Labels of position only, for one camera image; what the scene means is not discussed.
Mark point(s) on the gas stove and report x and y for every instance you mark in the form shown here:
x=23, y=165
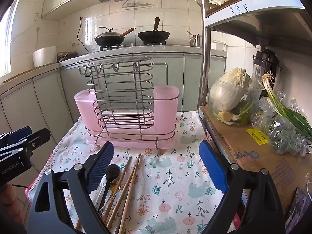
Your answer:
x=126, y=45

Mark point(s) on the wooden chopstick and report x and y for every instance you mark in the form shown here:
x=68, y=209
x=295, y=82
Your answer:
x=121, y=178
x=129, y=199
x=129, y=178

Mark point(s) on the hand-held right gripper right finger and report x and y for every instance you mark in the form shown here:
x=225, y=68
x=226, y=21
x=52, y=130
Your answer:
x=213, y=165

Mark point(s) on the pink plastic utensil cup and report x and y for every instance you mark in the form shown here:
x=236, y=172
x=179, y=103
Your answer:
x=84, y=112
x=165, y=112

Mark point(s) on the metal kettle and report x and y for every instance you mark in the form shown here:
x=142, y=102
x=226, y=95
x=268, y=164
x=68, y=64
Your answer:
x=196, y=41

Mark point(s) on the plastic bag of greens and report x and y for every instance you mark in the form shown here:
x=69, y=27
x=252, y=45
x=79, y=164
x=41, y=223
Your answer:
x=280, y=134

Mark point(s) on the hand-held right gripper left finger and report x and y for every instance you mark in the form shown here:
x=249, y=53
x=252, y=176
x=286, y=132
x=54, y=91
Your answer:
x=101, y=168

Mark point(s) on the white plastic spoon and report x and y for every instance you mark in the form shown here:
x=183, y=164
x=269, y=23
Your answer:
x=97, y=195

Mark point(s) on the kitchen counter cabinets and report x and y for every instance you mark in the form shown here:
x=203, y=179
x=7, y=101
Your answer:
x=36, y=97

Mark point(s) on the cardboard box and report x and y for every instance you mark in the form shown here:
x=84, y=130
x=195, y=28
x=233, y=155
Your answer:
x=243, y=151

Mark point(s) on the napa cabbage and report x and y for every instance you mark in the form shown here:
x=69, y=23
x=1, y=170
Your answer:
x=229, y=87

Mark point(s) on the green onions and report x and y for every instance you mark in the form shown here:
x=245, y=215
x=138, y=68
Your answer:
x=287, y=112

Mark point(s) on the black spoon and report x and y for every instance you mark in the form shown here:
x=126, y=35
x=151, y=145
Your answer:
x=113, y=171

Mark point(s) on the person's left hand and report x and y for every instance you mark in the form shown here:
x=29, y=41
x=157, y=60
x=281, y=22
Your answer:
x=8, y=195

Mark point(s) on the white bucket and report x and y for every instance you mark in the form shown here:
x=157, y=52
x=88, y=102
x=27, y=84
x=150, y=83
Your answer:
x=45, y=57

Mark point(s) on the metal storage shelf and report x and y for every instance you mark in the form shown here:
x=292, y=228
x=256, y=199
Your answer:
x=256, y=7

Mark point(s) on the floral printed cloth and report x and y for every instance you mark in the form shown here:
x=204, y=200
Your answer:
x=175, y=175

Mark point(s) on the dark printed packet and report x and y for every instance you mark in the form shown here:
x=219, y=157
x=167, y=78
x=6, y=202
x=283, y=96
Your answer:
x=299, y=209

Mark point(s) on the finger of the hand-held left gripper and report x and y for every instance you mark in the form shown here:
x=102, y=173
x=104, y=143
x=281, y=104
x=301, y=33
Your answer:
x=40, y=136
x=15, y=134

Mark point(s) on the clear wall shelf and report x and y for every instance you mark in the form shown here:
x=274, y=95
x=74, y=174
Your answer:
x=136, y=4

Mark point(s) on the black wok with lid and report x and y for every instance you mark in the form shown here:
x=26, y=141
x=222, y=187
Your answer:
x=109, y=39

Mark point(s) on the window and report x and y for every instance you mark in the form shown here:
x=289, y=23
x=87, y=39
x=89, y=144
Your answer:
x=7, y=43

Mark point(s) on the white plastic container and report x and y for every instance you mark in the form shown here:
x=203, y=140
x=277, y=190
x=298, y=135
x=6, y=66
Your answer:
x=218, y=45

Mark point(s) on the black blender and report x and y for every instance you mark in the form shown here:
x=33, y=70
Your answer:
x=265, y=61

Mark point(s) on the pink plastic drip tray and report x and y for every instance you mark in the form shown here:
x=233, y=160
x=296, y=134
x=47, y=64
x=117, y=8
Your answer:
x=136, y=144

